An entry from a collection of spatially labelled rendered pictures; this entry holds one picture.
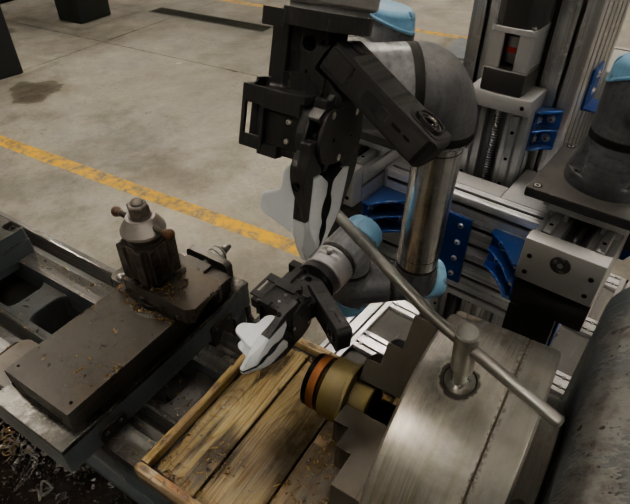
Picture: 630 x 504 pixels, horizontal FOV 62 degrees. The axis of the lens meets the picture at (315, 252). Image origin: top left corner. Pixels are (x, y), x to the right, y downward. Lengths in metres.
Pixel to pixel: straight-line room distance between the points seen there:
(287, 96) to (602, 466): 0.41
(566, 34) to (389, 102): 0.81
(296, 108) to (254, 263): 2.20
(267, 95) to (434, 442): 0.35
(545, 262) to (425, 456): 0.53
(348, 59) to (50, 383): 0.73
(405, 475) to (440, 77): 0.48
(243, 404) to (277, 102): 0.64
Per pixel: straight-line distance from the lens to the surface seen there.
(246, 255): 2.66
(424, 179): 0.84
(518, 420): 0.56
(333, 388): 0.69
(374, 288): 0.97
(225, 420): 0.95
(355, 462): 0.65
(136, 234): 0.94
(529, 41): 1.12
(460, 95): 0.76
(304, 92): 0.45
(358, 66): 0.42
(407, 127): 0.40
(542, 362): 0.61
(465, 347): 0.50
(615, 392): 0.60
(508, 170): 1.23
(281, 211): 0.47
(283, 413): 0.95
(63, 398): 0.95
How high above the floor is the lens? 1.67
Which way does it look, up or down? 39 degrees down
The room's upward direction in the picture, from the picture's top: straight up
